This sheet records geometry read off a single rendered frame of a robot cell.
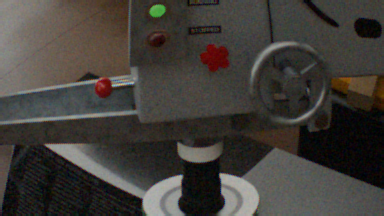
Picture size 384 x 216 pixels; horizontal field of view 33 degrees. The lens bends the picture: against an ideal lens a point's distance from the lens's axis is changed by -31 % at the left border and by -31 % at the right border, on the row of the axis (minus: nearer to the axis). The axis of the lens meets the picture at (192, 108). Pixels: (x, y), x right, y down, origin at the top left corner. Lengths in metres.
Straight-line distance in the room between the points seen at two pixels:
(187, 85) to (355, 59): 0.31
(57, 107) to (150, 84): 0.26
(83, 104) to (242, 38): 0.34
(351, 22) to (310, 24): 0.10
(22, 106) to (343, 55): 0.63
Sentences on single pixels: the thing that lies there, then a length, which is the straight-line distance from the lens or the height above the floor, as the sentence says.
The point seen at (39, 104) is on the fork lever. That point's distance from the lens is 1.41.
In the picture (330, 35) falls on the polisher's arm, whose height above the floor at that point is 1.26.
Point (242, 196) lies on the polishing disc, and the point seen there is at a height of 0.89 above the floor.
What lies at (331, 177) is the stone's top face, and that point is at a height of 0.83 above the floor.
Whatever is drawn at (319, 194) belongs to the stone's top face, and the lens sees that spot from 1.58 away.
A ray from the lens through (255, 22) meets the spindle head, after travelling 1.20.
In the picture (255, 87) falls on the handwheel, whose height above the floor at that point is 1.21.
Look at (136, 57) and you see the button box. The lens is 1.18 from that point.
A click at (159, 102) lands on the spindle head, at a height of 1.17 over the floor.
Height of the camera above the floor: 1.80
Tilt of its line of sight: 31 degrees down
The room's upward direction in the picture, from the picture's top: 2 degrees counter-clockwise
